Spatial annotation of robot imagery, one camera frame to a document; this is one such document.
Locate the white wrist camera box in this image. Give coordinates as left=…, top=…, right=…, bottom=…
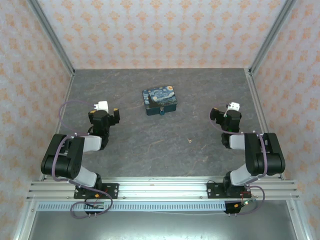
left=93, top=100, right=110, bottom=114
left=225, top=101, right=241, bottom=113

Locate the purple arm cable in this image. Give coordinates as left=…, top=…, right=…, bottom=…
left=51, top=99, right=114, bottom=220
left=209, top=102, right=270, bottom=216

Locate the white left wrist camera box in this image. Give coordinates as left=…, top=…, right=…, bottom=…
left=93, top=100, right=110, bottom=114

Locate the aluminium frame post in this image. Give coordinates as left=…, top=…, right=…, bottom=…
left=249, top=0, right=299, bottom=77
left=26, top=0, right=76, bottom=77

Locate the green circuit board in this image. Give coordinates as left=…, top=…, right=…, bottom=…
left=84, top=199, right=105, bottom=210
left=234, top=196, right=259, bottom=209

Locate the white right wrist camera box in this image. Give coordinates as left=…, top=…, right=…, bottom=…
left=225, top=101, right=241, bottom=113

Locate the starry night painted tin box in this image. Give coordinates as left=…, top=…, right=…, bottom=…
left=141, top=85, right=179, bottom=117

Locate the wide aluminium base rail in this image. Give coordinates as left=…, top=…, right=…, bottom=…
left=25, top=176, right=300, bottom=201

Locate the aluminium table side rail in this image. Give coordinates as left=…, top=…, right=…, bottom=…
left=245, top=68, right=285, bottom=180
left=39, top=70, right=76, bottom=181

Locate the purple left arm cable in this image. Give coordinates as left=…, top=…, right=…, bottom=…
left=51, top=99, right=114, bottom=220

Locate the green right circuit board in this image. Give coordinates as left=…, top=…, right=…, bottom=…
left=234, top=196, right=259, bottom=209

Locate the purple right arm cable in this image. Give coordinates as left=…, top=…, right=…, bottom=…
left=209, top=102, right=270, bottom=216

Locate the green left circuit board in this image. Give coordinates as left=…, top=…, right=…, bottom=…
left=84, top=199, right=105, bottom=210

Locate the white slotted cable duct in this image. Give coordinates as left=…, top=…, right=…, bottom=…
left=36, top=202, right=227, bottom=213

